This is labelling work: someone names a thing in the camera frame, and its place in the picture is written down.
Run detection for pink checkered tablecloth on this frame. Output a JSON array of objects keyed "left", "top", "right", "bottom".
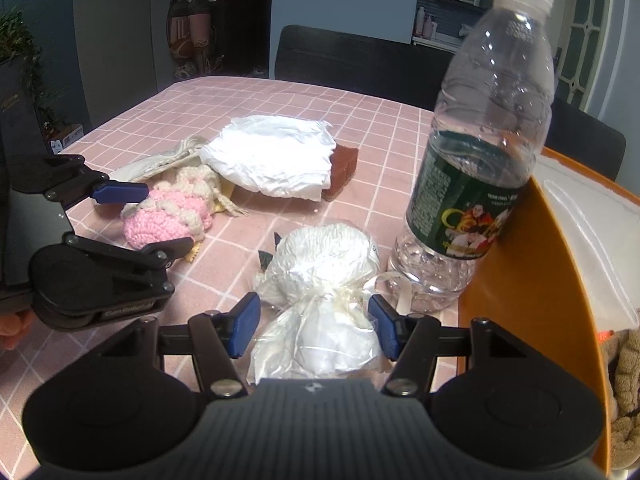
[{"left": 0, "top": 75, "right": 463, "bottom": 480}]

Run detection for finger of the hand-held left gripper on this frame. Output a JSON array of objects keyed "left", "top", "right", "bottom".
[
  {"left": 10, "top": 154, "right": 150, "bottom": 209},
  {"left": 62, "top": 232, "right": 194, "bottom": 295}
]

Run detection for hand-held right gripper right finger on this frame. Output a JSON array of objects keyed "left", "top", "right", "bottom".
[{"left": 368, "top": 295, "right": 531, "bottom": 401}]

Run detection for pink crochet pouch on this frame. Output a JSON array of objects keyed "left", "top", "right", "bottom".
[{"left": 121, "top": 164, "right": 251, "bottom": 263}]

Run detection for dark sideboard cabinet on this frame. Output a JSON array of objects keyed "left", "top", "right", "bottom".
[{"left": 210, "top": 0, "right": 273, "bottom": 78}]

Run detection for clear plastic water bottle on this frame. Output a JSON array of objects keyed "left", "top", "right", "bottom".
[{"left": 387, "top": 0, "right": 557, "bottom": 313}]

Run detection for white glass panel door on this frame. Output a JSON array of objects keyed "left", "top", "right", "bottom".
[{"left": 565, "top": 0, "right": 618, "bottom": 111}]

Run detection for small cardboard box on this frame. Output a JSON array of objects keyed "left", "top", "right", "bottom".
[{"left": 50, "top": 124, "right": 85, "bottom": 155}]

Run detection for white plastic bag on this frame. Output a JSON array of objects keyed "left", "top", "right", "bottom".
[
  {"left": 247, "top": 222, "right": 416, "bottom": 381},
  {"left": 199, "top": 115, "right": 337, "bottom": 202}
]

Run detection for red-brown sponge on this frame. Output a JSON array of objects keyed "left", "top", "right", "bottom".
[{"left": 321, "top": 145, "right": 359, "bottom": 202}]

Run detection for white vanity cabinet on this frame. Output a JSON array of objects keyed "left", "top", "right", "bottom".
[{"left": 411, "top": 35, "right": 468, "bottom": 55}]

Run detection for white cloth pouch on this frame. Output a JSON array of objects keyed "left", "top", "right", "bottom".
[{"left": 107, "top": 135, "right": 206, "bottom": 183}]

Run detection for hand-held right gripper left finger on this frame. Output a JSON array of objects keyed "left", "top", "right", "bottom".
[{"left": 100, "top": 291, "right": 262, "bottom": 401}]

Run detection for orange cardboard box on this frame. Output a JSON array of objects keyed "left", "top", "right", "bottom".
[{"left": 457, "top": 146, "right": 640, "bottom": 480}]

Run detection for person's left hand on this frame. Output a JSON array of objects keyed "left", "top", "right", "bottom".
[{"left": 0, "top": 309, "right": 36, "bottom": 352}]

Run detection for black chair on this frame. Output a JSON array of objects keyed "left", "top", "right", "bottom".
[
  {"left": 542, "top": 97, "right": 627, "bottom": 181},
  {"left": 275, "top": 25, "right": 457, "bottom": 111}
]

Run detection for brown plush towel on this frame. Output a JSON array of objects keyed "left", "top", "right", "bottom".
[{"left": 597, "top": 327, "right": 640, "bottom": 471}]

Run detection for hanging pink bags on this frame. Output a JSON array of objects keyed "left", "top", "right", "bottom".
[{"left": 166, "top": 0, "right": 217, "bottom": 77}]

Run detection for green potted plant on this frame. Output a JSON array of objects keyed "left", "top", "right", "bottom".
[{"left": 0, "top": 7, "right": 68, "bottom": 133}]

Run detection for dark pointed small item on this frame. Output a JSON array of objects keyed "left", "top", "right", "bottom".
[{"left": 256, "top": 232, "right": 277, "bottom": 267}]

